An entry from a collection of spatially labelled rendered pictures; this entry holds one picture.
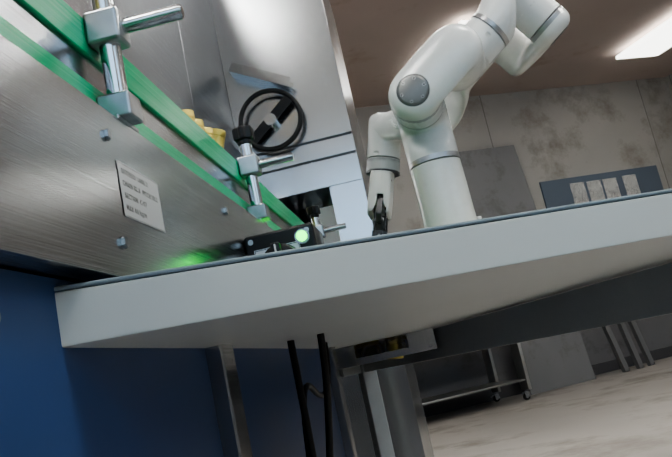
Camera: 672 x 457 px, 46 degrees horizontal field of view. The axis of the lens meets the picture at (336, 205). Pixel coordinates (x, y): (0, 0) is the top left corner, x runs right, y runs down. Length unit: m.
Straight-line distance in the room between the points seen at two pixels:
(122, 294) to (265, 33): 2.27
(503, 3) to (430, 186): 0.36
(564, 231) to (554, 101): 9.97
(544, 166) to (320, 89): 7.67
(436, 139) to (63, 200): 1.05
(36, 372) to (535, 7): 1.29
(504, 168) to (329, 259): 9.14
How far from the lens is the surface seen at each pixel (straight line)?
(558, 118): 10.48
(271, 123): 2.55
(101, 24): 0.63
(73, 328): 0.48
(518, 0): 1.58
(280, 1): 2.74
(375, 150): 1.74
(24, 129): 0.45
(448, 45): 1.41
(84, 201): 0.49
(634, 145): 11.01
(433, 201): 1.41
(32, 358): 0.44
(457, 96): 1.73
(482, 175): 9.45
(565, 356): 9.17
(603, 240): 0.60
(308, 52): 2.66
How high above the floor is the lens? 0.67
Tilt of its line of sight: 12 degrees up
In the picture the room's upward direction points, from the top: 12 degrees counter-clockwise
